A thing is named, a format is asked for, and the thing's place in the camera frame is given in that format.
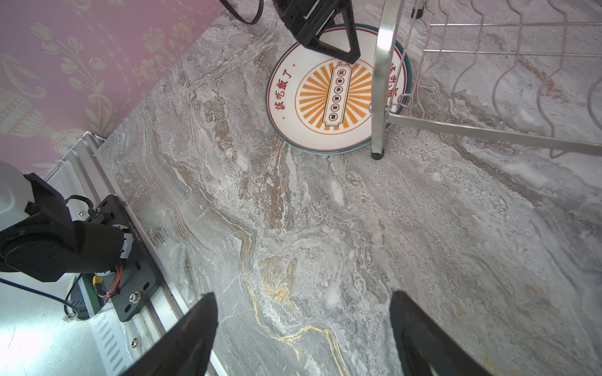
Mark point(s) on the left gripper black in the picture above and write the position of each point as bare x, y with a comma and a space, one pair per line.
308, 20

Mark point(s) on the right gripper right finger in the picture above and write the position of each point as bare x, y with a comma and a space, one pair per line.
423, 347

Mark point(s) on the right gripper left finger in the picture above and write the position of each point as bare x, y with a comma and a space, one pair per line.
187, 347

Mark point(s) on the orange sunburst plate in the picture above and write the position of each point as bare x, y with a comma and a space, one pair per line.
319, 104

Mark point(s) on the steel two-tier dish rack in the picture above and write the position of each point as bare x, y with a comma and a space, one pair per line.
512, 72

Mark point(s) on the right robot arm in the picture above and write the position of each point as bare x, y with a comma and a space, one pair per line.
39, 238

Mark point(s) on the aluminium mounting rail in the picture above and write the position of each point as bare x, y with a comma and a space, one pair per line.
81, 177

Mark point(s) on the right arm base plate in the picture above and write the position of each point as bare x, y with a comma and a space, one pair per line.
130, 284

